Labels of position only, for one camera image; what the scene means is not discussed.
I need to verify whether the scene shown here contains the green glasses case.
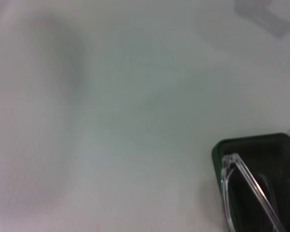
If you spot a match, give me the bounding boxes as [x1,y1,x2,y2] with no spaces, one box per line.
[211,120,290,232]

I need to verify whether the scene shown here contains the clear white glasses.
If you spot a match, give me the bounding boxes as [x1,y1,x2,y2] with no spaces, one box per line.
[221,153,288,232]

